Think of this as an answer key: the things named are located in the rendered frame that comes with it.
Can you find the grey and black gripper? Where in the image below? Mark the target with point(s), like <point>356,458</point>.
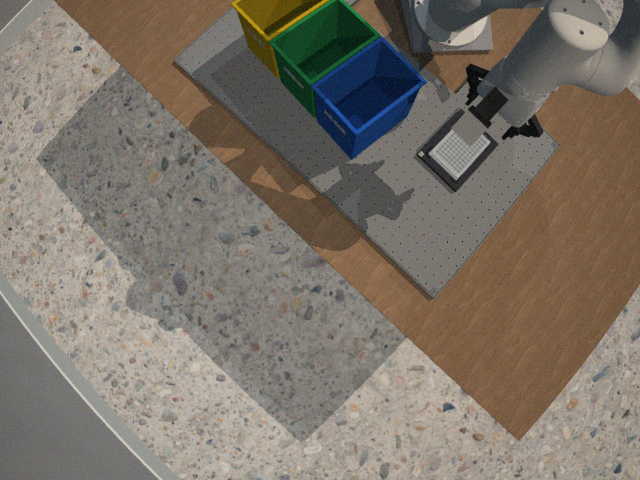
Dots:
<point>516,112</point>

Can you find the blue bin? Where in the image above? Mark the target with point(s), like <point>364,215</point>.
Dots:
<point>360,88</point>

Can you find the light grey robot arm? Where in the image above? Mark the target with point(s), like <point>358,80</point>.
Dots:
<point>560,47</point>

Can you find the green bin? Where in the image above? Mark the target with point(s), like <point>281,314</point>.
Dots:
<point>317,41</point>

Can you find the yellow open bin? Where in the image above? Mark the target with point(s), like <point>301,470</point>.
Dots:
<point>271,16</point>

